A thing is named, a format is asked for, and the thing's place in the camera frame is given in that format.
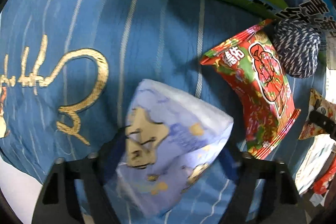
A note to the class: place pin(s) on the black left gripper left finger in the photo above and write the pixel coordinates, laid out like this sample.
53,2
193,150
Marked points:
72,187

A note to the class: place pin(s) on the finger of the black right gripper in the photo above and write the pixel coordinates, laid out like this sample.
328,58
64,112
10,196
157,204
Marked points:
327,125

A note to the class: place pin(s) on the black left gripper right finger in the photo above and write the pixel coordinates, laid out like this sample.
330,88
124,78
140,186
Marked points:
264,189

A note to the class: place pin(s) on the orange panda snack packet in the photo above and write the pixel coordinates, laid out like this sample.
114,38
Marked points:
316,102

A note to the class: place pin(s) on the blue white yarn ball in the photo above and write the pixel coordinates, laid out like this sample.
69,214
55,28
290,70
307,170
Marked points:
297,45

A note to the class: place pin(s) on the red floral snack packet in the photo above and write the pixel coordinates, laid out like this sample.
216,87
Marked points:
249,63

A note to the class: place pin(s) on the light blue tissue pack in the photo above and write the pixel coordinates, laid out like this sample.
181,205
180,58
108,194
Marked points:
172,139

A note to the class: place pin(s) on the blue striped blanket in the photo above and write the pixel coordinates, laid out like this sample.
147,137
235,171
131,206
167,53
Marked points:
156,39

